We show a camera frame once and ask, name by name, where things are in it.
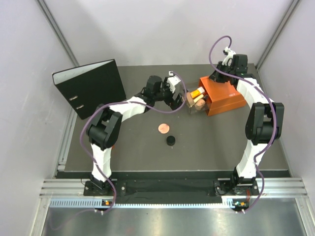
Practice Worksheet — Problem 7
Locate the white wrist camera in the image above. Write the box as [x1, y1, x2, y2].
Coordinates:
[167, 71, 181, 93]
[222, 47, 236, 66]

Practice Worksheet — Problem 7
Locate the aluminium frame rail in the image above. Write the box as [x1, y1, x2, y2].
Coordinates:
[40, 177, 308, 198]

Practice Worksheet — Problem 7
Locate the orange drawer cabinet box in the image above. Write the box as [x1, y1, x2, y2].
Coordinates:
[199, 76, 247, 116]

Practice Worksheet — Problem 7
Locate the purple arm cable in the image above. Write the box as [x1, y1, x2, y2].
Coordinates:
[80, 71, 188, 214]
[208, 35, 278, 213]

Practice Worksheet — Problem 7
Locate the black ring binder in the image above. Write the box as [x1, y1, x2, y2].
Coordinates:
[52, 59, 126, 120]

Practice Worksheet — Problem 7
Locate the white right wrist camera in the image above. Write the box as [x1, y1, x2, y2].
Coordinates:
[222, 47, 236, 66]

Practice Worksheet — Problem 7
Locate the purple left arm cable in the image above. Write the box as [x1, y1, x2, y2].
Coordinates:
[80, 71, 188, 214]

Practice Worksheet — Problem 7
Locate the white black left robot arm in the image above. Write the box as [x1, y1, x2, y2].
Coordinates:
[81, 71, 185, 195]

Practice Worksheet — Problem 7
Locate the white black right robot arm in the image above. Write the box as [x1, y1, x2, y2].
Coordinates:
[209, 51, 284, 195]

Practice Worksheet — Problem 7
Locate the clear foundation bottle black cap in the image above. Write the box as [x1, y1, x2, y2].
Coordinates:
[195, 95, 208, 110]

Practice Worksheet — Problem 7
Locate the black round jar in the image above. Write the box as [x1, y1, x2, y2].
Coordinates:
[166, 135, 176, 146]

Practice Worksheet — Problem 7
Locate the white slotted cable duct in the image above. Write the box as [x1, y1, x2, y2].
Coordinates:
[50, 198, 235, 209]

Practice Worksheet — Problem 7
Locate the beige wooden spatula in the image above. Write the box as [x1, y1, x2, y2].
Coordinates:
[193, 94, 204, 103]

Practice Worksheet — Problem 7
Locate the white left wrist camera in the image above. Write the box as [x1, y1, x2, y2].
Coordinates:
[167, 71, 181, 93]

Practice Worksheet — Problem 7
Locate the orange yellow cosmetic tube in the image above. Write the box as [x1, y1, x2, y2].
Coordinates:
[190, 87, 205, 98]

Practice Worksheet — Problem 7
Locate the pink round compact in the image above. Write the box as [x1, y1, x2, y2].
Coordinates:
[158, 123, 170, 134]

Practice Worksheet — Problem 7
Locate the clear plastic drawer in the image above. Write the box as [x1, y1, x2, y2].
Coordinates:
[180, 86, 212, 114]

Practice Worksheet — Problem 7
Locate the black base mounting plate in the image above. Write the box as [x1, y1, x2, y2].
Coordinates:
[84, 178, 258, 201]

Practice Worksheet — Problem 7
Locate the tan foundation bottle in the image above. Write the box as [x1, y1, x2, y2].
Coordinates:
[186, 92, 195, 108]

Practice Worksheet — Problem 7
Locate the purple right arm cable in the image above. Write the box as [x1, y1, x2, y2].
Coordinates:
[208, 35, 278, 213]

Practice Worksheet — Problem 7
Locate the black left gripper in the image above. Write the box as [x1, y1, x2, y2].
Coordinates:
[154, 77, 184, 110]

